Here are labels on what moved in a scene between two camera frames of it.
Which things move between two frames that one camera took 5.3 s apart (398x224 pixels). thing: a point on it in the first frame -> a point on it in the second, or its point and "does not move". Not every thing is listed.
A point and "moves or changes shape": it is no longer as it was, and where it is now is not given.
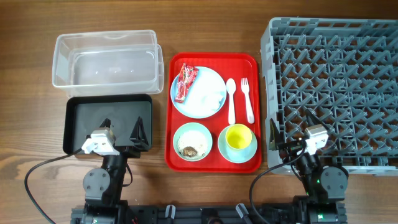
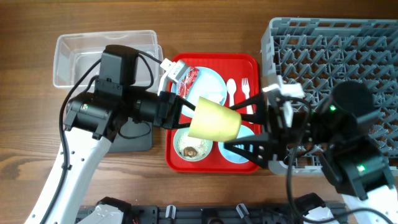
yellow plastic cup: [239, 136] moves or changes shape
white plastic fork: [245, 89] does not move
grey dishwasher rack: [344, 71] does not move
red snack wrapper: [187, 73] does not move
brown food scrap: [189, 151] does not move
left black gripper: [138, 140] -> [168, 114]
